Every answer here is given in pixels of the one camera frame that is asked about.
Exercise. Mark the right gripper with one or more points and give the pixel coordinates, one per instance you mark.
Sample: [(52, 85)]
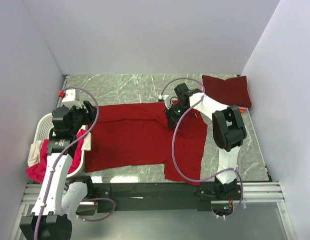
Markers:
[(172, 120)]

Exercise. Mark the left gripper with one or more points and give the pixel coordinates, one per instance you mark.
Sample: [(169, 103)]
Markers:
[(90, 116)]

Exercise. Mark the red t-shirt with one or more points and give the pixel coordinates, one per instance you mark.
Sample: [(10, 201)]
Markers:
[(137, 134)]

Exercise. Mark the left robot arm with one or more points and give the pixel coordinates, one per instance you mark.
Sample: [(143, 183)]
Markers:
[(55, 209)]

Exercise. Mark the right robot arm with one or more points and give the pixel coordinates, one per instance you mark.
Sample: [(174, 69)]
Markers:
[(229, 132)]

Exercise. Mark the white laundry basket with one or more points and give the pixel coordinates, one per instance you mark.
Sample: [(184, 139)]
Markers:
[(45, 130)]

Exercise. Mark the beige t-shirt in basket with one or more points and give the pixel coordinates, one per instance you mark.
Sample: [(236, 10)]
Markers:
[(34, 152)]

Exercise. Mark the folded maroon t-shirt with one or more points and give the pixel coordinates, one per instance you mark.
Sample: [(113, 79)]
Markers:
[(232, 91)]

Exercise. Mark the pink t-shirt in basket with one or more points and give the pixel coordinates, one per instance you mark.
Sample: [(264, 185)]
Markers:
[(37, 171)]

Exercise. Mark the black base beam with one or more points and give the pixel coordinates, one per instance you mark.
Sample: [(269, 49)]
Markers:
[(161, 196)]

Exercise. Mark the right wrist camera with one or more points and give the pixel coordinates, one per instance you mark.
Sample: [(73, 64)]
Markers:
[(166, 99)]

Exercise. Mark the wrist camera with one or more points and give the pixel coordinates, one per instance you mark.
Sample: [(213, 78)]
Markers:
[(71, 99), (166, 99)]

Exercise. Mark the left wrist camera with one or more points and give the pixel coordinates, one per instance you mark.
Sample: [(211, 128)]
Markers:
[(71, 99)]

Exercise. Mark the aluminium rail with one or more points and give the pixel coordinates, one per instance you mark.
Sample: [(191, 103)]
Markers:
[(254, 192)]

